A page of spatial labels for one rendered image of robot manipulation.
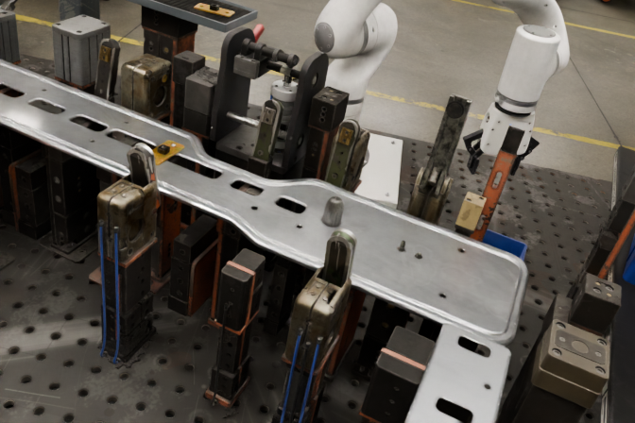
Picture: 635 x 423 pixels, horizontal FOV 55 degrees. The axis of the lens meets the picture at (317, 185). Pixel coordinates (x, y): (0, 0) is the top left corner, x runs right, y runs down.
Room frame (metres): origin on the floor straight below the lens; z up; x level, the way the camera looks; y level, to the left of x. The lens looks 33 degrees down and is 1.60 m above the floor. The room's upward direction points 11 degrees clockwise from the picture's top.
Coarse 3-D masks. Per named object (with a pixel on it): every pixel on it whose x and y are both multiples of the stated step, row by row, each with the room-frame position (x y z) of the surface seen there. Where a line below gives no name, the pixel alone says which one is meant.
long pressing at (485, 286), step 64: (0, 64) 1.17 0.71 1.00; (64, 128) 0.97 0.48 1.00; (128, 128) 1.01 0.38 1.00; (192, 192) 0.85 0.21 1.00; (320, 192) 0.92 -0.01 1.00; (320, 256) 0.75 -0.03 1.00; (384, 256) 0.78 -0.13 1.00; (448, 256) 0.81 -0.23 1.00; (512, 256) 0.84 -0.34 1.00; (448, 320) 0.66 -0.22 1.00; (512, 320) 0.69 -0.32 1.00
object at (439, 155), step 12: (456, 96) 0.96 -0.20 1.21; (456, 108) 0.92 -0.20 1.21; (468, 108) 0.94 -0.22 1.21; (444, 120) 0.95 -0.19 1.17; (456, 120) 0.95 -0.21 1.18; (444, 132) 0.95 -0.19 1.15; (456, 132) 0.94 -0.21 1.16; (444, 144) 0.95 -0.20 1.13; (456, 144) 0.95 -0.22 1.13; (432, 156) 0.94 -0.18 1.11; (444, 156) 0.94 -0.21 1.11; (444, 168) 0.93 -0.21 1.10
